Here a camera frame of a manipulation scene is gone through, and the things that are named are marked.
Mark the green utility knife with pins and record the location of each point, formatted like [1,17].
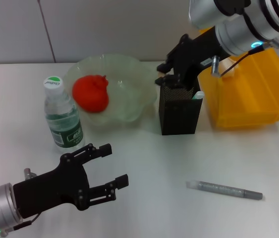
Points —
[198,95]

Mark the orange fruit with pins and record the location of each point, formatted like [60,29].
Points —
[92,96]

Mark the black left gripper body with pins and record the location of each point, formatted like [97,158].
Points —
[55,188]

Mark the silver glitter pen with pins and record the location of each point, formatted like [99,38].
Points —
[228,190]

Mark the clear green-label water bottle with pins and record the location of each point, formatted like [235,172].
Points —
[62,116]

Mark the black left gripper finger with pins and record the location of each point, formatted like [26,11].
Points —
[109,189]
[102,150]

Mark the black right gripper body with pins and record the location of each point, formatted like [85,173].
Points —
[198,49]

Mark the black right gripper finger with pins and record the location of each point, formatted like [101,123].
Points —
[171,79]
[165,67]

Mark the yellow plastic bin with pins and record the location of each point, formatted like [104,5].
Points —
[253,99]

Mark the white paper ball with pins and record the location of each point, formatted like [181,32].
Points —
[228,68]

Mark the black mesh pen holder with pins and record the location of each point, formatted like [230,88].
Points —
[179,116]

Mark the green glass fruit plate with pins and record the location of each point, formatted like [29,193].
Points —
[131,99]

